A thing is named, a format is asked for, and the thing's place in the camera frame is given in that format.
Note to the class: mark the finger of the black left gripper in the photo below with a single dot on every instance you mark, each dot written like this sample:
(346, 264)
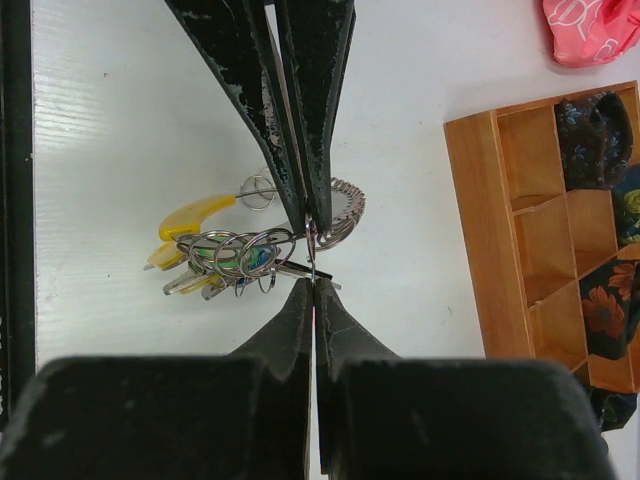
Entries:
(315, 40)
(235, 41)

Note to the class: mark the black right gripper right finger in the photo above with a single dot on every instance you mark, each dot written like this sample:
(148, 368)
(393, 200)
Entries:
(385, 417)

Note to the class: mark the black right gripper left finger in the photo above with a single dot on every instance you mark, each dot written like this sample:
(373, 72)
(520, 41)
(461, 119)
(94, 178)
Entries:
(243, 415)

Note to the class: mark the black headed key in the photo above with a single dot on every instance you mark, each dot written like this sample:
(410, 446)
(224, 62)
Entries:
(296, 270)

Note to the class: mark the green key tag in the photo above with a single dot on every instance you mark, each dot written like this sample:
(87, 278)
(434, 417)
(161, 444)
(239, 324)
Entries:
(210, 256)

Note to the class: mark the yellow key tag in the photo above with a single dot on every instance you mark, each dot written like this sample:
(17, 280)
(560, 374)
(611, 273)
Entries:
(169, 256)

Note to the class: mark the wooden compartment tray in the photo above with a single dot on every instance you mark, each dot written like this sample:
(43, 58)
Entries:
(531, 242)

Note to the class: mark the dark rolled tie orange flowers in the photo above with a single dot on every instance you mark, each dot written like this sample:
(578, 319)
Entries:
(610, 306)

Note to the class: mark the pink patterned cloth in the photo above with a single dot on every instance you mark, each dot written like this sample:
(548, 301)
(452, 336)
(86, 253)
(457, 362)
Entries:
(591, 32)

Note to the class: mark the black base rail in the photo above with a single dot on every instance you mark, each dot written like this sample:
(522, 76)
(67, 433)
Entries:
(17, 205)

